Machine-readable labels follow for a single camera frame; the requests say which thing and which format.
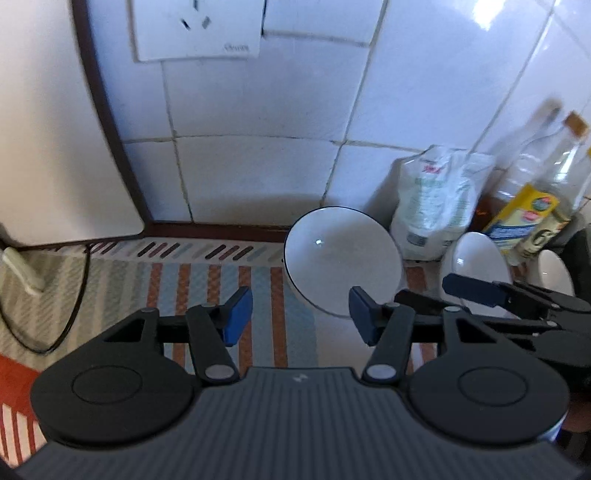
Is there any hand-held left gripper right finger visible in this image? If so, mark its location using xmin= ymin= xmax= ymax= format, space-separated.
xmin=348 ymin=286 xmax=509 ymax=386

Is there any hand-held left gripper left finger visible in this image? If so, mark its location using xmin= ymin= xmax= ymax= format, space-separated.
xmin=99 ymin=286 xmax=254 ymax=385

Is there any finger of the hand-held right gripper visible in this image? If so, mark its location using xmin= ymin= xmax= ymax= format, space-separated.
xmin=442 ymin=273 xmax=591 ymax=315
xmin=394 ymin=290 xmax=564 ymax=340

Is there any white bowl dark rim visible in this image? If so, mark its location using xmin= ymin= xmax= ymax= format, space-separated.
xmin=536 ymin=249 xmax=575 ymax=296
xmin=283 ymin=208 xmax=403 ymax=319
xmin=440 ymin=232 xmax=514 ymax=319

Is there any yellow label cooking wine bottle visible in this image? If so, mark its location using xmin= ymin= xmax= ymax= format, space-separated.
xmin=480 ymin=98 xmax=566 ymax=252

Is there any white seasoning bag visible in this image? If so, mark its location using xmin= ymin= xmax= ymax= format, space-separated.
xmin=390 ymin=144 xmax=497 ymax=261

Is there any striped table mat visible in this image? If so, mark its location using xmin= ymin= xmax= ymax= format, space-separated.
xmin=0 ymin=237 xmax=444 ymax=464

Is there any clear vinegar bottle yellow cap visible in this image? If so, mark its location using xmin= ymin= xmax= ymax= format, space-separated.
xmin=510 ymin=112 xmax=591 ymax=266

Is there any white cutting board dark rim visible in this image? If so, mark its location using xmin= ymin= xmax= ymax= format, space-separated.
xmin=0 ymin=0 xmax=148 ymax=247

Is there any black power cord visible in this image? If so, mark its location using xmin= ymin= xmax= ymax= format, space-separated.
xmin=0 ymin=242 xmax=92 ymax=355

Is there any white wall socket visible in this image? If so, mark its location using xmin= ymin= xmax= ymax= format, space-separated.
xmin=131 ymin=0 xmax=265 ymax=63

